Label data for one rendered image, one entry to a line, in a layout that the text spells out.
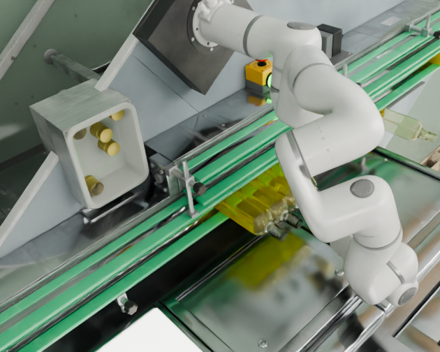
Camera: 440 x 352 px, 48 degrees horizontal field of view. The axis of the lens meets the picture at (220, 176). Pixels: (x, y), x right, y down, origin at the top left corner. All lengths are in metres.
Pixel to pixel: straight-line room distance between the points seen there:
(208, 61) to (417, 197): 0.76
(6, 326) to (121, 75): 0.60
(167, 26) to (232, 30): 0.15
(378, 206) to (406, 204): 0.77
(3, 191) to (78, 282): 0.75
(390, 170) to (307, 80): 0.90
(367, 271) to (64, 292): 0.63
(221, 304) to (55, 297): 0.39
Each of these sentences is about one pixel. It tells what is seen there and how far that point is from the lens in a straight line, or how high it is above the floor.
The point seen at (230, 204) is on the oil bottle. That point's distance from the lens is 1.26.
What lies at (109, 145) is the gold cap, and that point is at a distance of 1.16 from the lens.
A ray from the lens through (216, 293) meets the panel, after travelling 1.27.
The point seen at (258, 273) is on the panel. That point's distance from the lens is 1.30.
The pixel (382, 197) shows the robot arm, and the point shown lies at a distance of 0.81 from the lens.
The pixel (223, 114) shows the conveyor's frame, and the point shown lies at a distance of 1.36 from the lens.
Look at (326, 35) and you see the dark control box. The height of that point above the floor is 0.83.
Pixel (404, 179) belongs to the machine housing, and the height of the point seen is 1.15.
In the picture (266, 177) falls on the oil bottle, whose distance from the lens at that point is 1.33.
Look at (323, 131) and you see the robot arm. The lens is 0.79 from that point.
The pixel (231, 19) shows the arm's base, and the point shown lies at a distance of 1.14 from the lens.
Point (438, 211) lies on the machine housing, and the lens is 1.58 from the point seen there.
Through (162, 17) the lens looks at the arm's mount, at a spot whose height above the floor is 0.81.
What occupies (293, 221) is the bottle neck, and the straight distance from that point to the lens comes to 1.24.
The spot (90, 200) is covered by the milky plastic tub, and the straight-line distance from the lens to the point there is 1.16.
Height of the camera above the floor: 1.70
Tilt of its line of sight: 37 degrees down
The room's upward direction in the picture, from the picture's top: 122 degrees clockwise
